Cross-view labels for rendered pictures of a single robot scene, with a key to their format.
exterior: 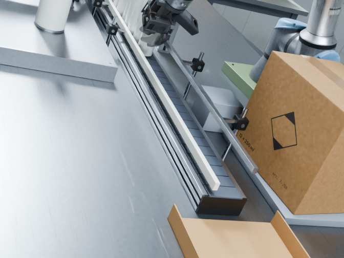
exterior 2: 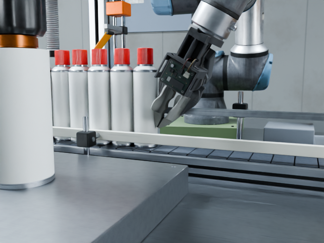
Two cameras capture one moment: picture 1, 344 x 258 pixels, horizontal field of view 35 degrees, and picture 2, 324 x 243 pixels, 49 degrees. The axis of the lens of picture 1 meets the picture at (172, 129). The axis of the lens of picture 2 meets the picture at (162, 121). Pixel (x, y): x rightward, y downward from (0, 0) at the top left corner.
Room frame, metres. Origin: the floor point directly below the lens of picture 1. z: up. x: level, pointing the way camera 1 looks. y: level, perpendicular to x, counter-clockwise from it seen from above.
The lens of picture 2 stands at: (0.99, 0.60, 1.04)
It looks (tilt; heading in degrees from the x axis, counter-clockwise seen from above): 8 degrees down; 321
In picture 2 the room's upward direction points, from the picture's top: straight up
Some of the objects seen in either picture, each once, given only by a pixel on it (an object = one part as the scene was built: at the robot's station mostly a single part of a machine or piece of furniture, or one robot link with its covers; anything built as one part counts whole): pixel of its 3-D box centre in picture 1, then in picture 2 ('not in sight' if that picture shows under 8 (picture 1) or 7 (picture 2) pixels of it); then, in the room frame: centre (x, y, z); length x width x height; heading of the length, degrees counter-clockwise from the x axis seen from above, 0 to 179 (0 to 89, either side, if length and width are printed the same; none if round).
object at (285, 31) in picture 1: (290, 39); (208, 72); (1.81, -0.25, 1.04); 0.13 x 0.12 x 0.14; 35
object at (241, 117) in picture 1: (226, 135); not in sight; (1.20, -0.13, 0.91); 0.07 x 0.03 x 0.17; 119
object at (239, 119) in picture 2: (186, 77); (238, 131); (1.46, 0.02, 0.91); 0.07 x 0.03 x 0.17; 119
